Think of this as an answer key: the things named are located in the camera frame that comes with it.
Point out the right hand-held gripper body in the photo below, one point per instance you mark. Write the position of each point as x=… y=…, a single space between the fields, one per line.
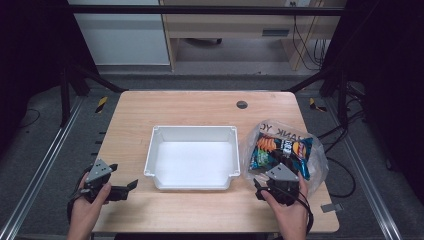
x=281 y=172

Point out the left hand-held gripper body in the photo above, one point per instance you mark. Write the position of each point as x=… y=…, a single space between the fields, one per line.
x=98 y=170

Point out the blue chips bag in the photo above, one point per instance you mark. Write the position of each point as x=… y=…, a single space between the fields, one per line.
x=283 y=146

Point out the clear plastic bag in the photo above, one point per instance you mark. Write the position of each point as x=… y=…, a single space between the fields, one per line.
x=318 y=166

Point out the white plastic bin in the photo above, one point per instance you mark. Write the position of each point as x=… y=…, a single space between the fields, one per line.
x=193 y=160

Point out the person's left hand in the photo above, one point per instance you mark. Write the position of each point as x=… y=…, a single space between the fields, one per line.
x=85 y=208

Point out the person's right hand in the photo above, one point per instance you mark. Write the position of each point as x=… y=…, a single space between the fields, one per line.
x=290 y=213

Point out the grey tape piece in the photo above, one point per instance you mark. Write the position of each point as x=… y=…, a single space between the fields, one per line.
x=331 y=208

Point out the yellow black tape strip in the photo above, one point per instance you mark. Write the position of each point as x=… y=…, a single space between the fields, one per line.
x=313 y=104
x=101 y=104

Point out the black metal stand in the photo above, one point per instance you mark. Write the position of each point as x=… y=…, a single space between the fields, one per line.
x=65 y=100
x=341 y=96

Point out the grey round table grommet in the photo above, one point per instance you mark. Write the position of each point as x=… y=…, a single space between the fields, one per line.
x=242 y=104

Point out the white cabinet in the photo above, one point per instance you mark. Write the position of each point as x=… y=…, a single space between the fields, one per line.
x=123 y=36

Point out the black curtain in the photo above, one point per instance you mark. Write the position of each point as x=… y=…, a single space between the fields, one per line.
x=390 y=66
x=30 y=50

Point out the light wooden desk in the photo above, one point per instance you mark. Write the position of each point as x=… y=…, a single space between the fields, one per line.
x=233 y=25

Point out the aluminium floor rail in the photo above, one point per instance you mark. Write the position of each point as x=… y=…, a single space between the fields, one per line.
x=363 y=173
x=40 y=170

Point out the black horizontal frame bar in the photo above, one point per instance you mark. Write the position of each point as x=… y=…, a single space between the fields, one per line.
x=200 y=10

